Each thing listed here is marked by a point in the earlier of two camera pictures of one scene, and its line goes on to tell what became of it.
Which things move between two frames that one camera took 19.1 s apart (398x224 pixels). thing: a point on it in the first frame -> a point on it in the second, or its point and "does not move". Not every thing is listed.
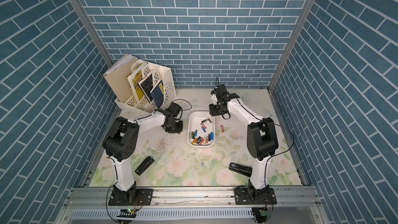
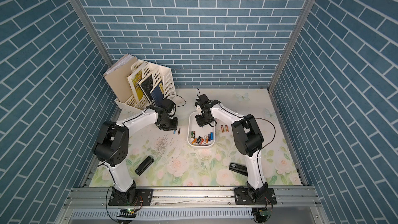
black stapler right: (243, 170) does not move
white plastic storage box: (201, 129) does not move
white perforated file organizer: (152, 87) does not move
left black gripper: (179, 129) -> (173, 127)
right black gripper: (212, 111) -> (200, 123)
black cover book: (146, 85) does not move
